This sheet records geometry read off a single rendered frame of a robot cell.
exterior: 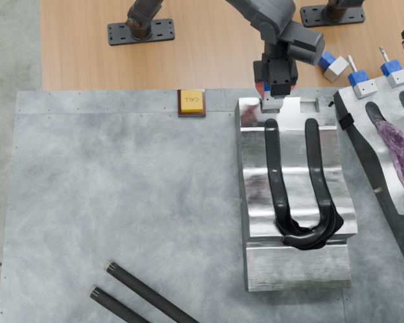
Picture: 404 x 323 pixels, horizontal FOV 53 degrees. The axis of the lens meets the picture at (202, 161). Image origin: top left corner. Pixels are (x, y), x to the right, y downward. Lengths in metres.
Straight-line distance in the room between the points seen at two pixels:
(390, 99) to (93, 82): 0.85
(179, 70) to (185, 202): 0.40
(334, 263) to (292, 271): 0.11
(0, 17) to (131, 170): 1.52
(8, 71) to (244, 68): 1.38
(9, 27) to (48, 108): 1.22
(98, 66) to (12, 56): 1.11
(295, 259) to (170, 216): 0.34
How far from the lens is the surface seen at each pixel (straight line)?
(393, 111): 1.27
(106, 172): 1.15
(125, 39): 1.29
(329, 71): 1.27
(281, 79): 0.91
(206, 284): 1.10
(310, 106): 1.18
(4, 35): 2.41
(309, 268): 1.09
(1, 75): 2.31
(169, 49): 1.28
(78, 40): 1.33
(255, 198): 1.01
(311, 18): 1.38
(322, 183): 1.09
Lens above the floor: 1.90
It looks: 75 degrees down
